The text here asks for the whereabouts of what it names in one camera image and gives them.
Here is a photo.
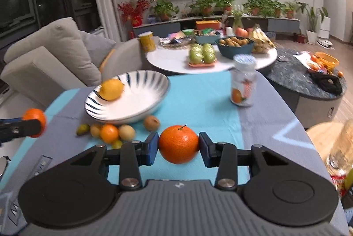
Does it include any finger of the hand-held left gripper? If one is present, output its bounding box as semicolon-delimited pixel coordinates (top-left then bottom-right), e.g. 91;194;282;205
0;118;42;143

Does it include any striped ceramic bowl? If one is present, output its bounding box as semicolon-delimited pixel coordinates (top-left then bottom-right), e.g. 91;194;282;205
84;70;170;125

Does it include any dark teal bowl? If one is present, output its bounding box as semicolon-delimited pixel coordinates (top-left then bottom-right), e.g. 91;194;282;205
217;37;255;60

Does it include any small dark potted plant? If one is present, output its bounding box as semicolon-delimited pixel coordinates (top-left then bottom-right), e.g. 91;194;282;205
295;29;307;44

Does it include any beige sofa back cushion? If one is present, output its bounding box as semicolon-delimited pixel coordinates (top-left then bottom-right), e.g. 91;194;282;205
4;17;102;86

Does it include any pile of longans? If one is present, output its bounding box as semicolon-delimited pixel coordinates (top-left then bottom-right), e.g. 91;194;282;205
219;36;251;47

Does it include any red flower decoration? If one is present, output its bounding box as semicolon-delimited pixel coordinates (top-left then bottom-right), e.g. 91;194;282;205
117;0;152;27

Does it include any large orange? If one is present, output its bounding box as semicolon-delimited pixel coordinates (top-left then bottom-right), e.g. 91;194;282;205
158;125;200;165

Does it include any grey cushion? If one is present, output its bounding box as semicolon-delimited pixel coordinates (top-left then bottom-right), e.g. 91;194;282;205
80;30;116;68

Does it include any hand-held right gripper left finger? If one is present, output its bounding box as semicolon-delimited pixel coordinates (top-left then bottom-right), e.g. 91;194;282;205
69;132;160;190

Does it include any light blue basket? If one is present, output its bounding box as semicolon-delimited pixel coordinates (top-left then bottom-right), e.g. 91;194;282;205
194;33;221;45

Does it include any round wooden stool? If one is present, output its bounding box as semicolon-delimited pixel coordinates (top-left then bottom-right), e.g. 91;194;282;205
306;121;348;165

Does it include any black bag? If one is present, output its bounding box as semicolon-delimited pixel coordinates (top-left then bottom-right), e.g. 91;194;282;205
309;70;343;96

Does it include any dark marble round table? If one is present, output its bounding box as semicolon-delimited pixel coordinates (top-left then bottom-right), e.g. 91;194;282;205
261;48;347;122

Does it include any small yellow fruit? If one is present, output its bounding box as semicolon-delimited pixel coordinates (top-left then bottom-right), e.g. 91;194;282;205
90;124;102;139

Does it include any clear glass container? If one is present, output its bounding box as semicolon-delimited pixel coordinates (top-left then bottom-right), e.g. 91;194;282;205
327;119;353;178

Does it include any potted green plant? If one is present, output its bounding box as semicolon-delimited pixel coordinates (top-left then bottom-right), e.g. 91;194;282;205
190;0;221;16
150;0;180;22
244;0;265;16
215;0;238;14
265;0;286;18
284;1;300;19

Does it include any spider plant in glass vase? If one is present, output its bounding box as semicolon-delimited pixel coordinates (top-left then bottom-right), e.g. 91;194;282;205
230;6;246;29

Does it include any white paper sheet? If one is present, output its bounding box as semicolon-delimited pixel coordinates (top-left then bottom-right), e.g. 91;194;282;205
294;51;317;68

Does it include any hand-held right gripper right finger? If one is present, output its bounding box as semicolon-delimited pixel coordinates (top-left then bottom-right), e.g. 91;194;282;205
199;132;290;190

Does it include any clear bottle with orange label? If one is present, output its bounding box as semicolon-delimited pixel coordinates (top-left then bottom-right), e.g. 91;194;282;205
230;54;257;107

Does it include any yellow lemon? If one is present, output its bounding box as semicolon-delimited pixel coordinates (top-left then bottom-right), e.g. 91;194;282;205
99;78;124;101

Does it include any pile of snack packets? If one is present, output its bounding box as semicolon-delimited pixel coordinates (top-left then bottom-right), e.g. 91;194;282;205
158;30;197;48

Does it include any bunch of bananas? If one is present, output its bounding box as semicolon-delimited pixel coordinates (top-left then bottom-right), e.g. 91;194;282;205
250;26;276;54

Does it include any yellow cushion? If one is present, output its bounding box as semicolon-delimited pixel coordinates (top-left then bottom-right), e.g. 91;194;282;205
99;48;116;72

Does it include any orange plastic basket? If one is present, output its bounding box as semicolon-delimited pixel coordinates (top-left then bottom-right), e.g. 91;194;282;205
314;52;340;69

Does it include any yellow can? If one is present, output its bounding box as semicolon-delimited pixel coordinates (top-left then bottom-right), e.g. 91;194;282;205
138;31;156;53

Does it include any blue and grey tablecloth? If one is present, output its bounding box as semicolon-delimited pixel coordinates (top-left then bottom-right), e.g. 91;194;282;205
0;70;349;236

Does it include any white round table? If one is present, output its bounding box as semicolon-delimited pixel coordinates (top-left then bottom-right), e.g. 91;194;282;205
146;36;278;75

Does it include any brown round fruit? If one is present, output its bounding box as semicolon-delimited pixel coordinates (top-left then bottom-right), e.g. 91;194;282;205
143;115;161;132

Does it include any pack of green apples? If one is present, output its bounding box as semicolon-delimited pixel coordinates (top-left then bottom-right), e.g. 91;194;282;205
188;43;218;68

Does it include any orange box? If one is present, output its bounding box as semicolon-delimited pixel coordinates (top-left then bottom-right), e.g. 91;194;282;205
195;20;221;30

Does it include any tall plant in white pot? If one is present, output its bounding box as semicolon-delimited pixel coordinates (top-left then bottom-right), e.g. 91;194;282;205
296;0;329;45

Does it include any grey television cabinet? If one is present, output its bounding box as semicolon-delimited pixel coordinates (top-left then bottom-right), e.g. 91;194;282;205
132;15;301;38

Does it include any pale yellow round fruit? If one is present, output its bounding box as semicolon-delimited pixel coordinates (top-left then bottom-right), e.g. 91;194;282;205
118;125;136;142

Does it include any beige sofa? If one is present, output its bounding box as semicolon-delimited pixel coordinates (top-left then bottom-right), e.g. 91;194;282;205
0;17;144;110

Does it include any small orange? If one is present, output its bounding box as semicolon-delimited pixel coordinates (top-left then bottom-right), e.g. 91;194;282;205
22;108;47;138
100;124;120;143

